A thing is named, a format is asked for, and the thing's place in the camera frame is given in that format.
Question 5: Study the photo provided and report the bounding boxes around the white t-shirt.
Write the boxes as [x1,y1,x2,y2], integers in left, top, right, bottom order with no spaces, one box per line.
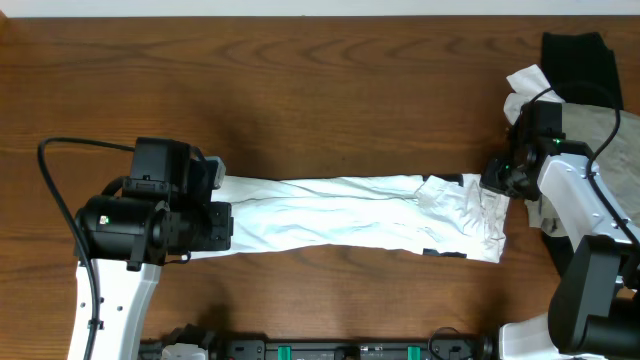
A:
[211,174,509,263]

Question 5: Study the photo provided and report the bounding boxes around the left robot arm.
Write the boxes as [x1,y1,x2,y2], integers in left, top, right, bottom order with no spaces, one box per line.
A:
[68,195,233,359]

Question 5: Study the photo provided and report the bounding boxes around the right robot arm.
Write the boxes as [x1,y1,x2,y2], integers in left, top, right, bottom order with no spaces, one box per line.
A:
[481,138,639,359]

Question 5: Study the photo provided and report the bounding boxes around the grey garment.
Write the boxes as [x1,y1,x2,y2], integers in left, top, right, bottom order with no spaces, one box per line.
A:
[524,102,640,239]

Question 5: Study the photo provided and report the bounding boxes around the black garment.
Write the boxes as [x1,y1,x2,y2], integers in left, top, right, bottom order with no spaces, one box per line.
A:
[540,32,623,109]

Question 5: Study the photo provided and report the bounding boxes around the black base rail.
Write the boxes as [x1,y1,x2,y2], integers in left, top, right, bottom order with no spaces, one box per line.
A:
[134,324,498,360]

